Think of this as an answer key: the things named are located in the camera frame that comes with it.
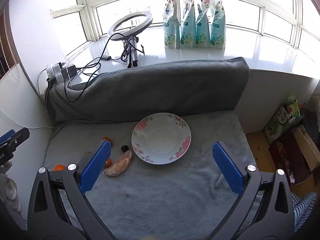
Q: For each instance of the red cherry tomato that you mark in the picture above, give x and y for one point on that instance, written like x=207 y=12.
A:
x=108 y=163

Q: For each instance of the white power strip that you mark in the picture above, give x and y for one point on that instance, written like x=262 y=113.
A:
x=53 y=71

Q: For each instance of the green printed carton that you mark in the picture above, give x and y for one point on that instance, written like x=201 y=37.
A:
x=277 y=125

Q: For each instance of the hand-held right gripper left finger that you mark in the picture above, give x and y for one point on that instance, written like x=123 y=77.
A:
x=96 y=165

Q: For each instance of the person's left hand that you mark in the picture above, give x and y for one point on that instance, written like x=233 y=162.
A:
x=10 y=192

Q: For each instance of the green snack packet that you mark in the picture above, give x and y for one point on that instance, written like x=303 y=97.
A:
x=292 y=105

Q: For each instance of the black power adapter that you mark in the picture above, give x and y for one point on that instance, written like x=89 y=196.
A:
x=70 y=70

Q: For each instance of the red cardboard box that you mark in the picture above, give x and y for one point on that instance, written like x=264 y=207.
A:
x=295 y=152

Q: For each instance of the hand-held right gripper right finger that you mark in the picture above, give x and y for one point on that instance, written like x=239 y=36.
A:
x=226 y=170

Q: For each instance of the rolled dark grey blanket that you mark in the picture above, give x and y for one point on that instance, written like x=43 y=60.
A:
x=150 y=92

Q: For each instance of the small tangerine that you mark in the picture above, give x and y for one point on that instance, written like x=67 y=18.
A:
x=104 y=138
x=59 y=167

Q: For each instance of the peeled pomelo segment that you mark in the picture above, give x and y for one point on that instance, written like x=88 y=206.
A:
x=119 y=166

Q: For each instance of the striped blue white clothing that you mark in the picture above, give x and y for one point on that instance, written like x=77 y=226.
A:
x=302 y=207

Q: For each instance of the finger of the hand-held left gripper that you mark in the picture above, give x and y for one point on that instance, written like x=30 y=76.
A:
x=6 y=135
x=18 y=137

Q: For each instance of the folded black tripod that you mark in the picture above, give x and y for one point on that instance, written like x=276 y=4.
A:
x=132 y=52

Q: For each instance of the white floral plate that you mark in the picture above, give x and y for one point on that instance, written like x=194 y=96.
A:
x=161 y=138

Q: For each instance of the dark grape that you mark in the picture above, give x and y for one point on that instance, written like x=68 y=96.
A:
x=124 y=148

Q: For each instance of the light grey fleece blanket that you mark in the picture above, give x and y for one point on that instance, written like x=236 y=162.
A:
x=162 y=192

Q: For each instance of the white window frame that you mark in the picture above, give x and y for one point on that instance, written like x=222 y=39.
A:
x=87 y=5

